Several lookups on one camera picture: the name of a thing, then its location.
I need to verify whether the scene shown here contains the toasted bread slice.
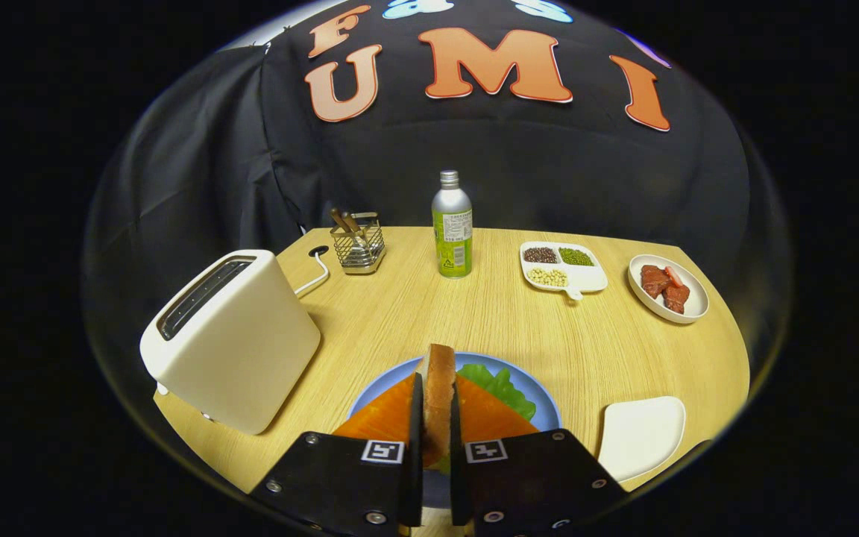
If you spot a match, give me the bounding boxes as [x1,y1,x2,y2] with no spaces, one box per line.
[416,343,458,469]

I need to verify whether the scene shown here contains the white round plate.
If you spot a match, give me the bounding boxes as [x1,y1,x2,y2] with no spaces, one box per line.
[628,254,710,324]

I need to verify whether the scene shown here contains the green lettuce leaf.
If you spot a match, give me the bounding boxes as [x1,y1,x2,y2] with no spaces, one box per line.
[457,363,538,421]

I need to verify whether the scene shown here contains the brown-handled utensils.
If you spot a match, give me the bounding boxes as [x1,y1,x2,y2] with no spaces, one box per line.
[329,207,368,241]

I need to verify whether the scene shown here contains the white divided dish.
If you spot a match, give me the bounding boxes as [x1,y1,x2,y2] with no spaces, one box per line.
[520,241,609,301]

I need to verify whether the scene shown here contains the green and silver bottle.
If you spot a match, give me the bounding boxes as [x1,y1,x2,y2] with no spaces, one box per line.
[432,170,473,279]

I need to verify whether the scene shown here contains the white toaster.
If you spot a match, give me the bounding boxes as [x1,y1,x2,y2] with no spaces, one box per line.
[139,249,322,436]

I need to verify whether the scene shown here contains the black backdrop cloth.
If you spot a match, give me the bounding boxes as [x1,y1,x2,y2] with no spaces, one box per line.
[85,0,788,359]

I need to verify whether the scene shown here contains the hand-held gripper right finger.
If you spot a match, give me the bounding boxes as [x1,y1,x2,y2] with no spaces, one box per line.
[449,380,628,537]

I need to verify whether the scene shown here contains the blue plate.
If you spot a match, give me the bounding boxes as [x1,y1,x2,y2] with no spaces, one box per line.
[347,352,562,508]

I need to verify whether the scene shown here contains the white toaster cable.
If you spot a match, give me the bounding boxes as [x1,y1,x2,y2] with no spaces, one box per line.
[294,254,330,298]

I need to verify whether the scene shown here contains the white square plate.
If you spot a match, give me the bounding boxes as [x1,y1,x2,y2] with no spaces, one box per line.
[598,396,687,483]

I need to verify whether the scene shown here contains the wire utensil basket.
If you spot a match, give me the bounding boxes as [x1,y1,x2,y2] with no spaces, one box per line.
[330,212,387,275]

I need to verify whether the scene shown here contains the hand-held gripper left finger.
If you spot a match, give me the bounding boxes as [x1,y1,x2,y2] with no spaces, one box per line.
[249,371,425,537]

